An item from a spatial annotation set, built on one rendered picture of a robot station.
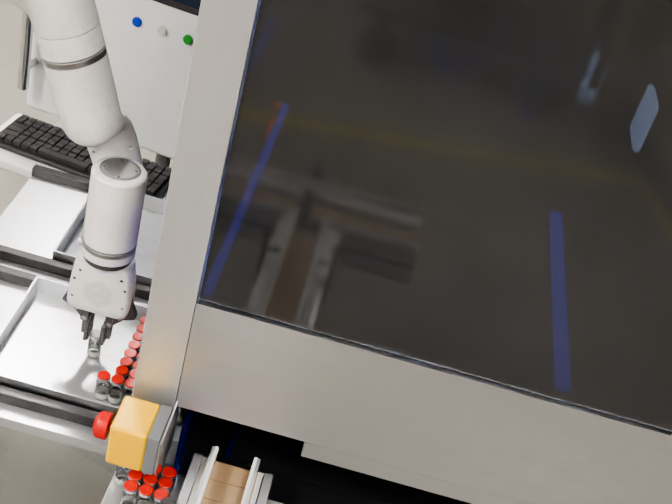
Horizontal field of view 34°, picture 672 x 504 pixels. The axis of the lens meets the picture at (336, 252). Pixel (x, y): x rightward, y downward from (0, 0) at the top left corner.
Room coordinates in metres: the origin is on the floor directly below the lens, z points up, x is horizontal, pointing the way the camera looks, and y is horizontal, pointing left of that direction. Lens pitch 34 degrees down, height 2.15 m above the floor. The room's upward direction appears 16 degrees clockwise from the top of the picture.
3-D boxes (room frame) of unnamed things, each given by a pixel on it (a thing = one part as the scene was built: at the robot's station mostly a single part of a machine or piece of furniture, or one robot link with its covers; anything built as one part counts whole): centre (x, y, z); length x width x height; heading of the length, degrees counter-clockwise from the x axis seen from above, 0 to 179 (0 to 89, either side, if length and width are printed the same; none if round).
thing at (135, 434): (1.12, 0.20, 1.00); 0.08 x 0.07 x 0.07; 91
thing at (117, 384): (1.37, 0.28, 0.90); 0.18 x 0.02 x 0.05; 1
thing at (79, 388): (1.37, 0.32, 0.90); 0.34 x 0.26 x 0.04; 91
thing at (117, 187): (1.39, 0.35, 1.19); 0.09 x 0.08 x 0.13; 12
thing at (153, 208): (1.71, 0.33, 0.90); 0.34 x 0.26 x 0.04; 91
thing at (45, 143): (2.07, 0.59, 0.82); 0.40 x 0.14 x 0.02; 83
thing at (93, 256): (1.38, 0.35, 1.11); 0.09 x 0.08 x 0.03; 91
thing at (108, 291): (1.38, 0.34, 1.05); 0.10 x 0.07 x 0.11; 91
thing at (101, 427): (1.12, 0.25, 0.99); 0.04 x 0.04 x 0.04; 1
